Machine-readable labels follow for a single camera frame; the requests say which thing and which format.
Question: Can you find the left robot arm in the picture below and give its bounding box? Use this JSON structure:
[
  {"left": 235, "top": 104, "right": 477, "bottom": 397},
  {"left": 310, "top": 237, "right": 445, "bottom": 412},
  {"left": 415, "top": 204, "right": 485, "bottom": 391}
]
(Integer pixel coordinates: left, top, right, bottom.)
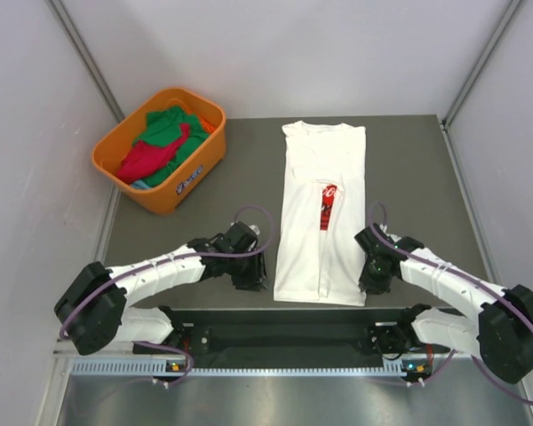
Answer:
[{"left": 54, "top": 222, "right": 267, "bottom": 356}]

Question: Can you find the corner frame post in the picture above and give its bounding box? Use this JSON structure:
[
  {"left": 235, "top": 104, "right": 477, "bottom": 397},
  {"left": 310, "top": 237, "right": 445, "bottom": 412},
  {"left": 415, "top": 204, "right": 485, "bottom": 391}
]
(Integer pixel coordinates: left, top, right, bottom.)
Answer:
[
  {"left": 440, "top": 0, "right": 526, "bottom": 132},
  {"left": 44, "top": 0, "right": 125, "bottom": 122}
]

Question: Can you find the grey cable duct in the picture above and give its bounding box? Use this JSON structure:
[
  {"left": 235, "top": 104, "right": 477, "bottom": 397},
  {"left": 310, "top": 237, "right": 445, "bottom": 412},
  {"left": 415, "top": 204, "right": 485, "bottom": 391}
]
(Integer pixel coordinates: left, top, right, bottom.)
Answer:
[{"left": 70, "top": 359, "right": 427, "bottom": 377}]

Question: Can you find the aluminium frame rail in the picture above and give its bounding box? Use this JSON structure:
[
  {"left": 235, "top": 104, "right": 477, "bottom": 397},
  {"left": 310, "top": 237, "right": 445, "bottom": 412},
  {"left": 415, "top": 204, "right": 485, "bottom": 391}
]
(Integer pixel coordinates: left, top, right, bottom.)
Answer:
[{"left": 52, "top": 322, "right": 533, "bottom": 356}]

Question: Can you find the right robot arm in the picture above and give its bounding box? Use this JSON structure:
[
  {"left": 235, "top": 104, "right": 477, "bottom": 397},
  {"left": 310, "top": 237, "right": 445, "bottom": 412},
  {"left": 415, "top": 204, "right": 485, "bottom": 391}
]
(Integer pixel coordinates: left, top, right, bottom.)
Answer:
[{"left": 354, "top": 224, "right": 533, "bottom": 384}]

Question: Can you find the left corner frame post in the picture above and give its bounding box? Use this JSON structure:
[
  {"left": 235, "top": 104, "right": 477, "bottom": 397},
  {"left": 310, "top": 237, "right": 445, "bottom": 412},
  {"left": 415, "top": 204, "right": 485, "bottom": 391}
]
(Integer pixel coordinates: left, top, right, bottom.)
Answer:
[{"left": 44, "top": 0, "right": 125, "bottom": 122}]

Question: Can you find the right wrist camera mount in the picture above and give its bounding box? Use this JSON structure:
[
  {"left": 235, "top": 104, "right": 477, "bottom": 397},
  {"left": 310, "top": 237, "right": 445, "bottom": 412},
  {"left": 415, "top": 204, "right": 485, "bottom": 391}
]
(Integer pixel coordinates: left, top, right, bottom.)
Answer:
[{"left": 379, "top": 224, "right": 401, "bottom": 243}]

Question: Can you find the right corner frame post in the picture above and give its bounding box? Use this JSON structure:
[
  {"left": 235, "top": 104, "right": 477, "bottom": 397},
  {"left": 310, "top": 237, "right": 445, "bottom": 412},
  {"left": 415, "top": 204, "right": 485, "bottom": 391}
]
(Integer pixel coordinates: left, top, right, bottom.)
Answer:
[{"left": 440, "top": 0, "right": 526, "bottom": 132}]

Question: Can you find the orange plastic basket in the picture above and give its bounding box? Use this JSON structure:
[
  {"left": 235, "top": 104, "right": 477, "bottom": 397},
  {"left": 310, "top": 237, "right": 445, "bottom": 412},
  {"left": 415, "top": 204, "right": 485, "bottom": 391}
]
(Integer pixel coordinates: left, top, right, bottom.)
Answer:
[{"left": 91, "top": 87, "right": 227, "bottom": 215}]

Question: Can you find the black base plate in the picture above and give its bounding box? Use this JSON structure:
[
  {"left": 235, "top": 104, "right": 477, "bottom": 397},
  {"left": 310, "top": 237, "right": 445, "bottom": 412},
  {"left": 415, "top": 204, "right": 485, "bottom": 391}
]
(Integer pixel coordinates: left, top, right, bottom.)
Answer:
[{"left": 163, "top": 307, "right": 423, "bottom": 357}]

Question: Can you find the light blue t-shirt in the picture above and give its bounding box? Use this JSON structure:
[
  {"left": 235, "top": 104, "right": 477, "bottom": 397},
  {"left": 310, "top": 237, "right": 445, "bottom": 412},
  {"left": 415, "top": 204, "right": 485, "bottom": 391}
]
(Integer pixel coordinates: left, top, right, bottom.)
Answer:
[{"left": 130, "top": 179, "right": 152, "bottom": 190}]

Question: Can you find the green t-shirt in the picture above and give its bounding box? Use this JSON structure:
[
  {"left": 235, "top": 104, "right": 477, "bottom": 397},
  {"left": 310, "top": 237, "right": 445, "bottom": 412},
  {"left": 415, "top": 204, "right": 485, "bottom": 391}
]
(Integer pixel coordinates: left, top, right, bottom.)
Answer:
[{"left": 132, "top": 106, "right": 214, "bottom": 187}]

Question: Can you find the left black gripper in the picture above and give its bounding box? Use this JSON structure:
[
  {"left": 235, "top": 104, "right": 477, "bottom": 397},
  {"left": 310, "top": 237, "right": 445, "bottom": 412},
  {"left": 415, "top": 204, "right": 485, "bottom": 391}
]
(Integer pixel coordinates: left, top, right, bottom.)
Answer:
[{"left": 227, "top": 247, "right": 270, "bottom": 291}]

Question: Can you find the white t-shirt red print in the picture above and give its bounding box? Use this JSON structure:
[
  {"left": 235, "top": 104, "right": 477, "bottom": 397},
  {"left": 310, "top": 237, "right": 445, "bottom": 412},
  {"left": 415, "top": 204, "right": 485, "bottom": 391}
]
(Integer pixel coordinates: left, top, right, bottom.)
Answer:
[{"left": 274, "top": 121, "right": 366, "bottom": 306}]

